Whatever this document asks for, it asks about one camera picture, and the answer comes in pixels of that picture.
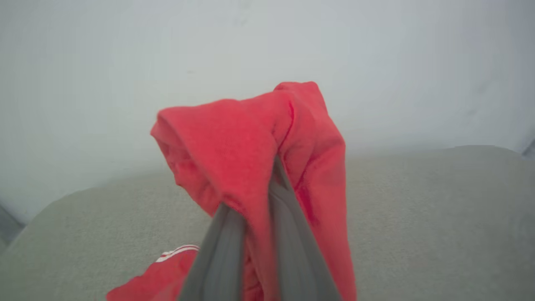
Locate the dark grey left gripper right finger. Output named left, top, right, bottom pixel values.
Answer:
left=269, top=156, right=342, bottom=301

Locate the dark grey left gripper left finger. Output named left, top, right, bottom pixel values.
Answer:
left=178, top=204, right=248, bottom=301

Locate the red garment with white stripes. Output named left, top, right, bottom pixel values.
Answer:
left=106, top=82, right=357, bottom=301

